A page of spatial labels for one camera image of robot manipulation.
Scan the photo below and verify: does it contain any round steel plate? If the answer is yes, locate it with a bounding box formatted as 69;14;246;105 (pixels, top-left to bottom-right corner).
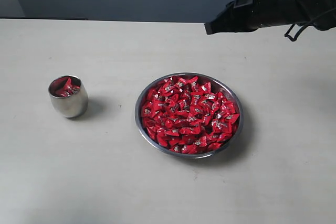
134;72;245;159

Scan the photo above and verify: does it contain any pile of red wrapped candies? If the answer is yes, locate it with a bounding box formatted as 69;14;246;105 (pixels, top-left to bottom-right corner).
139;76;240;155

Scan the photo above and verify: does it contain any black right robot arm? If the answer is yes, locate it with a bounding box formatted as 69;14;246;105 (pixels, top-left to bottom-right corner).
204;0;335;41

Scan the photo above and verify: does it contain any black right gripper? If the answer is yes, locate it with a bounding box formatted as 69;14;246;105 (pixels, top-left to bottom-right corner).
204;0;302;35

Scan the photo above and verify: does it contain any shiny steel cup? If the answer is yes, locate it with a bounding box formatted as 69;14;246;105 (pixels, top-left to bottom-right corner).
48;75;89;118

